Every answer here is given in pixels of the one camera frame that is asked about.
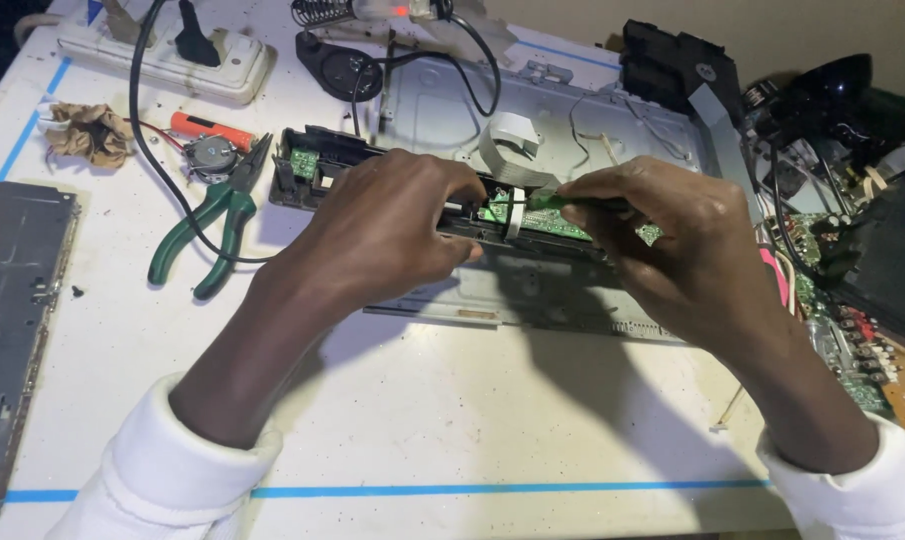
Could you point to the small round silver speaker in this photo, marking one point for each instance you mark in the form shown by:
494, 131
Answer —
210, 157

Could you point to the grey metal chassis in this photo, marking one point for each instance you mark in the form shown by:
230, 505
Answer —
542, 120

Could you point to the small green circuit board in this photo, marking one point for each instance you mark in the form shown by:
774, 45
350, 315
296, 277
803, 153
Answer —
304, 163

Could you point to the person's left hand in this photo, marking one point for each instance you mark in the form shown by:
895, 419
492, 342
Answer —
381, 225

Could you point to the soldering iron stand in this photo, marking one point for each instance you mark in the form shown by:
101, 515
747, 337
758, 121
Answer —
340, 67

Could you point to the person's right hand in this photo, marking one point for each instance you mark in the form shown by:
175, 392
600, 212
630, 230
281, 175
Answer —
685, 255

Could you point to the black power plug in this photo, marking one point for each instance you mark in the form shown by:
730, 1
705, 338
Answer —
195, 37

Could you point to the brown main circuit board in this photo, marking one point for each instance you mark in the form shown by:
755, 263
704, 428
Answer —
872, 360

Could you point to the heap of electronic parts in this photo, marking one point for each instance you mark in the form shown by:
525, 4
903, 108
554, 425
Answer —
850, 150

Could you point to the crumpled brown paper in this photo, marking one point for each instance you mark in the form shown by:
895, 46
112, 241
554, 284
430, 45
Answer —
92, 131

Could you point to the orange cylindrical tool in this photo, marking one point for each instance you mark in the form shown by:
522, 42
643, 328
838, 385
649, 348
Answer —
208, 129

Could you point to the black plastic front panel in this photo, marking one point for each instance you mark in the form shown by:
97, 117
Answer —
325, 176

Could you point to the black disc drive mechanism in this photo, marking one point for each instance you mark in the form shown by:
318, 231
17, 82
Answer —
677, 71

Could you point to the white plug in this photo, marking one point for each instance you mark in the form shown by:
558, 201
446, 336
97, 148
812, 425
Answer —
47, 118

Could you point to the person's right fingers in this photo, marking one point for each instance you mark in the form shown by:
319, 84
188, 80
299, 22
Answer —
595, 202

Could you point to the green circuit board strip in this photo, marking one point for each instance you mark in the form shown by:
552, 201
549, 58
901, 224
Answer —
550, 221

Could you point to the white power strip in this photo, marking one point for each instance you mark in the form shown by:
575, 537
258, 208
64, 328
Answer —
167, 56

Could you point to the grey metal cover plate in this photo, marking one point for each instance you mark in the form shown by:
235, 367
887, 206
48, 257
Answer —
13, 337

